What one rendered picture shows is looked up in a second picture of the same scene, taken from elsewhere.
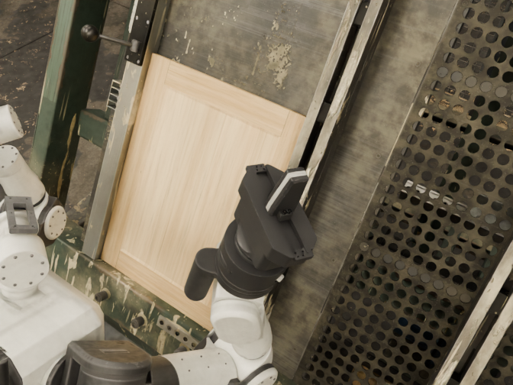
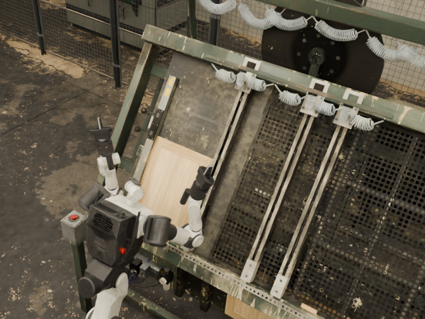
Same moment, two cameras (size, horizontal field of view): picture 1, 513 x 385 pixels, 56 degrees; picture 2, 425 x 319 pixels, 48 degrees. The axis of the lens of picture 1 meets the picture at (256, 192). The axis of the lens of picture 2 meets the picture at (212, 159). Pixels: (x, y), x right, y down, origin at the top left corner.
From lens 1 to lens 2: 190 cm
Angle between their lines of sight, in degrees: 12
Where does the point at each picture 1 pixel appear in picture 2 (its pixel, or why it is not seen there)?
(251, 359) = (195, 231)
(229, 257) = (194, 187)
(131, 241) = not seen: hidden behind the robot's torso
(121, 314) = not seen: hidden behind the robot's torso
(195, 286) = (184, 199)
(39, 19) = (39, 101)
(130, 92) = (147, 150)
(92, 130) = (125, 164)
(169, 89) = (163, 149)
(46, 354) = (143, 217)
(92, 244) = not seen: hidden behind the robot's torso
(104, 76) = (87, 140)
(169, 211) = (160, 195)
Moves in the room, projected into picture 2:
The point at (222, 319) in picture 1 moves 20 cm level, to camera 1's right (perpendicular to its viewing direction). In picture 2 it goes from (191, 206) to (229, 207)
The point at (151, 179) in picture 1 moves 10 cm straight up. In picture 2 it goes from (153, 183) to (153, 170)
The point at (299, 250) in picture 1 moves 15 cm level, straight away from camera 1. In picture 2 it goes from (210, 182) to (214, 164)
